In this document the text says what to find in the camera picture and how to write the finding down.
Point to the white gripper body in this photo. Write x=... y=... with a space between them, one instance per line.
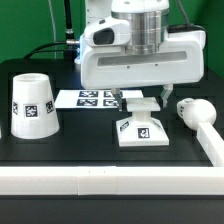
x=105 y=64

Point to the white marker sheet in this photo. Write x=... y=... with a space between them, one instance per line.
x=87 y=99

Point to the white fence rail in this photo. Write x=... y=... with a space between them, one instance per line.
x=111 y=181
x=212 y=143

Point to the black cable connector post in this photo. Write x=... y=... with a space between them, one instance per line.
x=68 y=29

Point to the white lamp bulb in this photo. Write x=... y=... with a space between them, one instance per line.
x=194 y=111

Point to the white lamp base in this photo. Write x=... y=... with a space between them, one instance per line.
x=141 y=129

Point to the white right fence rail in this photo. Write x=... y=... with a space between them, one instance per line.
x=212 y=143

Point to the white lamp shade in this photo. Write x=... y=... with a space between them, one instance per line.
x=33 y=111

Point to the white front fence rail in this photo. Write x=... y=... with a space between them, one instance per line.
x=111 y=181

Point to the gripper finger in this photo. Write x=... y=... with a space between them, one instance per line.
x=166 y=92
x=116 y=94

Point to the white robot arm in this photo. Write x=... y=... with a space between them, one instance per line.
x=136 y=47

